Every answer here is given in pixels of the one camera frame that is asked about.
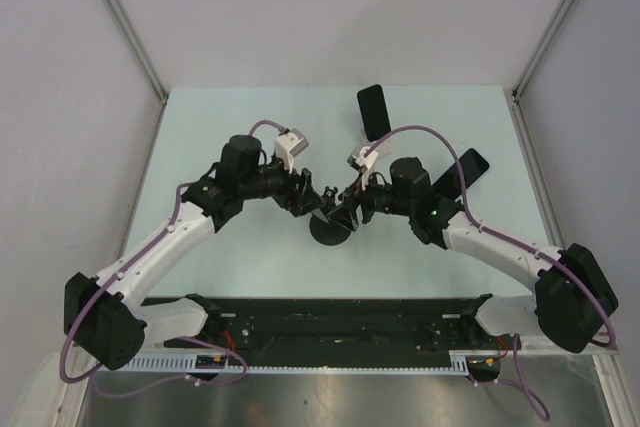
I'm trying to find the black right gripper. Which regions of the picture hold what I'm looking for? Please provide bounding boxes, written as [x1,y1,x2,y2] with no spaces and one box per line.
[326,168,414,231]

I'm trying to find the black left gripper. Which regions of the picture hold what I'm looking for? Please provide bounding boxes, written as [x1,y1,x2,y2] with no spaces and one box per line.
[240,153,325,217]

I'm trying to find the black round-base phone stand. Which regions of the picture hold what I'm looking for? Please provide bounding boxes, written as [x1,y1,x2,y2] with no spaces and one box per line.
[309,186,354,247]

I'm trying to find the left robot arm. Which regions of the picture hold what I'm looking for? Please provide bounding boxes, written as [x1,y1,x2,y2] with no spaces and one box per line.
[63,130,323,370]

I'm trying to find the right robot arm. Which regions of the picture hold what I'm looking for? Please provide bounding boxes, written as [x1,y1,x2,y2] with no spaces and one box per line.
[325,157,619,353]

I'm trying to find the white phone stand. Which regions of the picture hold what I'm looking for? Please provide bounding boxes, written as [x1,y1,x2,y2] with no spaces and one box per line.
[358,125,393,160]

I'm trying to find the black phone on white stand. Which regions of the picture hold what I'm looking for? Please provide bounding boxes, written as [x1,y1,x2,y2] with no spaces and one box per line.
[356,84,391,142]

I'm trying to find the blue-edged phone on black stand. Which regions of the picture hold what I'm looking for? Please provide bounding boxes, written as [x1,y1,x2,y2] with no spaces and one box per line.
[433,148,490,200]

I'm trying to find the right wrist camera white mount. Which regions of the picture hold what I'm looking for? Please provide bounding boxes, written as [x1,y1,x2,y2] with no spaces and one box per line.
[347,145,379,191]

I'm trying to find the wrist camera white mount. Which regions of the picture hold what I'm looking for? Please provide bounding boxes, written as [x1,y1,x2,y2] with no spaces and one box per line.
[347,145,379,191]
[274,129,309,174]

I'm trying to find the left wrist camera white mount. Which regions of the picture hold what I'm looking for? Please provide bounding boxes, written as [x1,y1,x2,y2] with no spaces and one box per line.
[274,129,309,174]

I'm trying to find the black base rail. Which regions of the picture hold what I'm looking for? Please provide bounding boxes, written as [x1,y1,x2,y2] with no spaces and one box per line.
[139,296,524,368]

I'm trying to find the white slotted cable duct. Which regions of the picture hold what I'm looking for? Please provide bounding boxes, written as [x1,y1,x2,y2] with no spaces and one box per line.
[117,351,502,376]

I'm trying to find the left aluminium frame post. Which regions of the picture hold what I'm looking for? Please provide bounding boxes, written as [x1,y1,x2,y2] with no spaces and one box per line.
[74,0,169,103]

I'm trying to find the aluminium frame post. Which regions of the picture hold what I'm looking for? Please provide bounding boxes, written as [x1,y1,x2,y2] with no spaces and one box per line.
[74,0,169,103]
[512,0,609,98]

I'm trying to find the right aluminium frame post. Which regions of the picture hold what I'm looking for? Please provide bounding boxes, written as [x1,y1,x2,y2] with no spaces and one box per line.
[512,0,609,98]

